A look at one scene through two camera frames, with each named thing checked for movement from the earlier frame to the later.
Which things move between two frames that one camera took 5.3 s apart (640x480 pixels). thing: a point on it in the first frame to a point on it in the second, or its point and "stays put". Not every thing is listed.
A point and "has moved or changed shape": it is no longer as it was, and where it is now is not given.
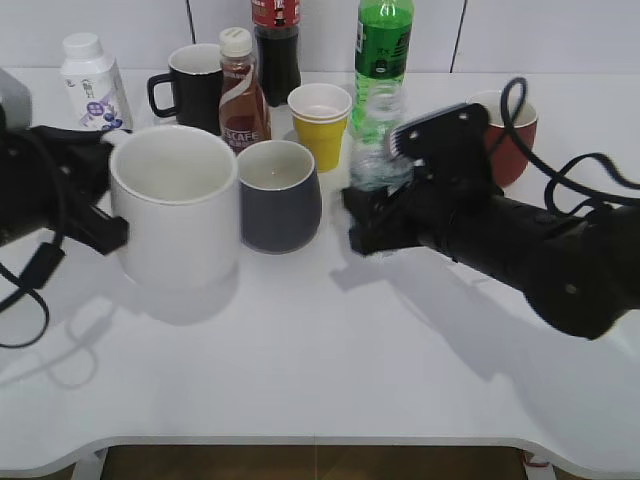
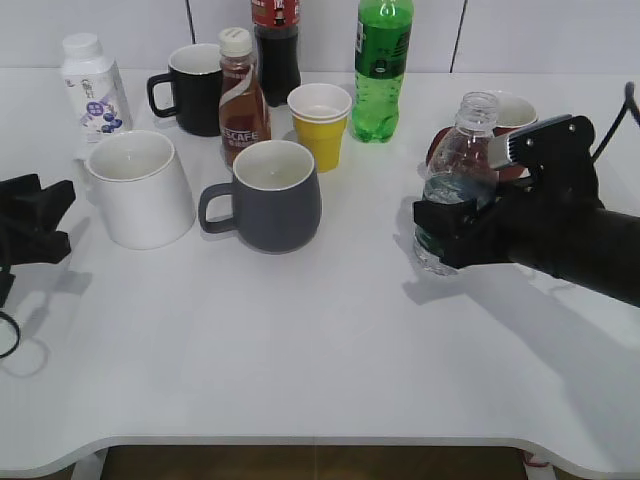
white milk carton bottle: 94,84 stays put
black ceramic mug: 196,75 stays put
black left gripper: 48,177 to 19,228
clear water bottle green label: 371,166 has moved or changed shape
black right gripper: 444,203 to 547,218
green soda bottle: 383,38 stays put
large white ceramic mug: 177,188 has moved or changed shape
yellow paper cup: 320,112 stays put
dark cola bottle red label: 277,47 stays put
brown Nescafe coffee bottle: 243,109 stays put
